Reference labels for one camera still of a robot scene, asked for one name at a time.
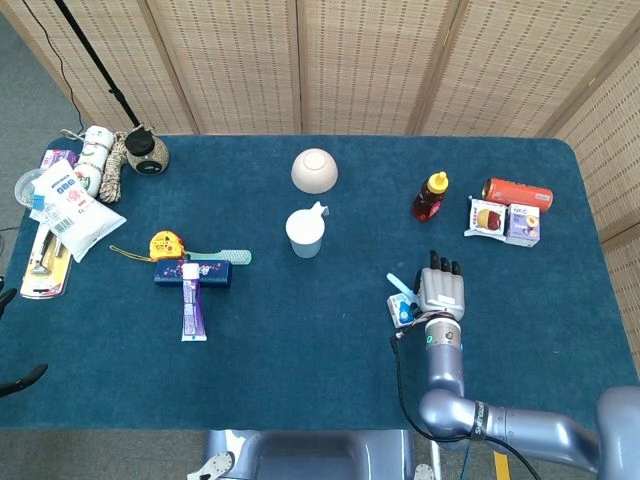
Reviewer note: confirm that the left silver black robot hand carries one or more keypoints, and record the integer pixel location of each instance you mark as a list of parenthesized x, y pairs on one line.
[(20, 379)]

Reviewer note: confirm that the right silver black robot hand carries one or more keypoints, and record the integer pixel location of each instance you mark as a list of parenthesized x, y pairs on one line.
[(442, 290)]

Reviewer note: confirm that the purple toothpaste tube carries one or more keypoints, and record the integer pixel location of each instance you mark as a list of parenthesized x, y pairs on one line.
[(192, 310)]

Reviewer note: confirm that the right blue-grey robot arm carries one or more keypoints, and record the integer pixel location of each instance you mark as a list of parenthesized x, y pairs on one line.
[(445, 365)]

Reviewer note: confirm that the white milk carton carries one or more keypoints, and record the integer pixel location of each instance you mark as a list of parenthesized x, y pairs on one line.
[(400, 311)]

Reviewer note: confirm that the purple NFC juice carton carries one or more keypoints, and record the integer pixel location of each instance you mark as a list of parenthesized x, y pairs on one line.
[(522, 225)]

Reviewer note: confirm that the cream upturned bowl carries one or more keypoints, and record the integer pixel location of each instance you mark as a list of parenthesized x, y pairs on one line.
[(314, 170)]

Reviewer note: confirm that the clear plastic cup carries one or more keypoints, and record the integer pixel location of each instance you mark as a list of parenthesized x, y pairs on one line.
[(24, 187)]

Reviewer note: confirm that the white fruit snack packet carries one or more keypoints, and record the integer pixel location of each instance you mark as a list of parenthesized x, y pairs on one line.
[(487, 220)]

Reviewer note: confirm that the honey bear bottle yellow cap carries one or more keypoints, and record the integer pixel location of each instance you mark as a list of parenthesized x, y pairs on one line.
[(427, 202)]

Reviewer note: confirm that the razor blister pack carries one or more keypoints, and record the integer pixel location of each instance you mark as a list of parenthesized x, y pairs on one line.
[(42, 272)]

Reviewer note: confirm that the orange drink can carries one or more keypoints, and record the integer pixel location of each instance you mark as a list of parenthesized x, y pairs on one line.
[(520, 194)]

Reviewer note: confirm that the blue table cloth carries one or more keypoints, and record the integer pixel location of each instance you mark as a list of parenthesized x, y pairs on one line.
[(300, 360)]

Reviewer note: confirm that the white salt bag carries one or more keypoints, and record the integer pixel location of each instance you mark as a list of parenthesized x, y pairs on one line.
[(75, 215)]

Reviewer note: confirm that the dark blue floral box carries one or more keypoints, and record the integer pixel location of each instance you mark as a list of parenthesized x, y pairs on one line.
[(167, 275)]

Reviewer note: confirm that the yellow tape measure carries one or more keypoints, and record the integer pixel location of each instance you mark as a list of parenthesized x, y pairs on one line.
[(167, 246)]

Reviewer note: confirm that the blue-grey robot torso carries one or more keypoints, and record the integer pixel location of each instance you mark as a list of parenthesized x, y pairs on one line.
[(310, 455)]

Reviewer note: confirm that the green scrub brush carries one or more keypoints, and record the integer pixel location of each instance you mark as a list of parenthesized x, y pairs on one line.
[(230, 256)]

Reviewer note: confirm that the purple packet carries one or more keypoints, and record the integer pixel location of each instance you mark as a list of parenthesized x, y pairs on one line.
[(52, 159)]

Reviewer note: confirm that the white roll tied with twine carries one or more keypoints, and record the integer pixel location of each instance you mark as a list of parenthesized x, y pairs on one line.
[(92, 155)]

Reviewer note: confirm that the bamboo folding screen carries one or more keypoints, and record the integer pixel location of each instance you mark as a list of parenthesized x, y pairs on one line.
[(360, 65)]

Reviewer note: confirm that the glass jar black lid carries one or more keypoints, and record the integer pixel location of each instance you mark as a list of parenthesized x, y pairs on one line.
[(147, 152)]

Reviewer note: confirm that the black stand pole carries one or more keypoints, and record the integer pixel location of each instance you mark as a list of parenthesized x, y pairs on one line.
[(95, 60)]

